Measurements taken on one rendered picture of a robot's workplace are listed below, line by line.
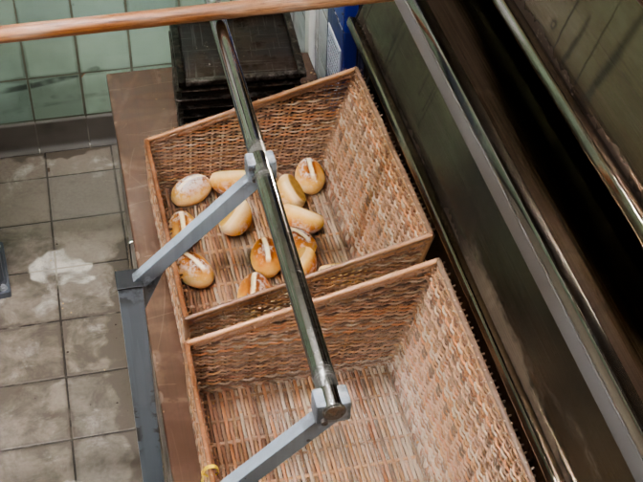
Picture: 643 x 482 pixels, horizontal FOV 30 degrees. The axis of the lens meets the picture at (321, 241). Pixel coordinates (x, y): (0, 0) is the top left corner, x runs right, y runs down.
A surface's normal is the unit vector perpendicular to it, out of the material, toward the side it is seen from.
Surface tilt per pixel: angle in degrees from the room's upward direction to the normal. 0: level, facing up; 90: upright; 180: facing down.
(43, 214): 0
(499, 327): 70
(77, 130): 90
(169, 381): 0
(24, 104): 90
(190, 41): 0
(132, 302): 90
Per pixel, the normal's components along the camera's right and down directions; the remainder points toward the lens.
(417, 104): -0.91, -0.12
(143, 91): 0.02, -0.73
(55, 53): 0.22, 0.67
